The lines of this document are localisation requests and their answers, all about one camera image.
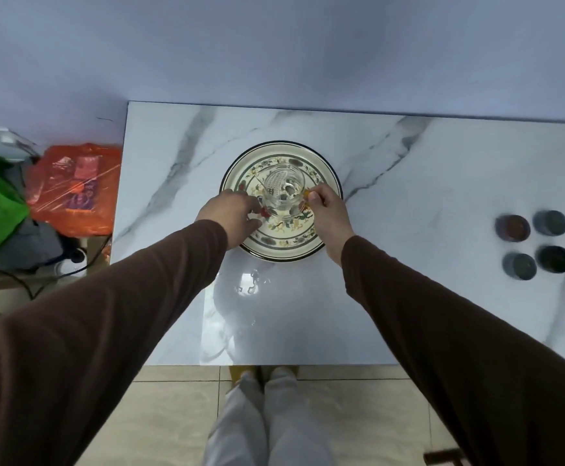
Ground person's left forearm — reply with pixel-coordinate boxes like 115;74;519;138
0;219;230;466

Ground person's left hand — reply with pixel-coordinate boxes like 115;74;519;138
195;189;266;251

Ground black cable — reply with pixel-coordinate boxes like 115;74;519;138
0;238;113;302

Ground person's right forearm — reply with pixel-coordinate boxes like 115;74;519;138
341;235;565;466

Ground small dark green cup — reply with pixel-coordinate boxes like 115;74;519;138
536;245;565;274

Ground small red-brown cup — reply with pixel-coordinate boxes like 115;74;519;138
495;214;531;243

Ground white power strip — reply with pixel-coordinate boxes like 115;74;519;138
53;247;90;279

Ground white trousers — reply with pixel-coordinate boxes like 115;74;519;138
202;368;337;466

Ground clear glass cup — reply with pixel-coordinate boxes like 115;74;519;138
261;163;308;221

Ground grey cloth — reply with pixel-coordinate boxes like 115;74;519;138
0;160;65;273

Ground person's right hand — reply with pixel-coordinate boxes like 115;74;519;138
306;183;356;265

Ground floral ceramic plate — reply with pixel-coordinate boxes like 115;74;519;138
219;140;344;263

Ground small grey cup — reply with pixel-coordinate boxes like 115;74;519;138
502;252;538;281
532;210;565;237

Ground orange plastic bag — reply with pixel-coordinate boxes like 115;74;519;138
24;143;123;238

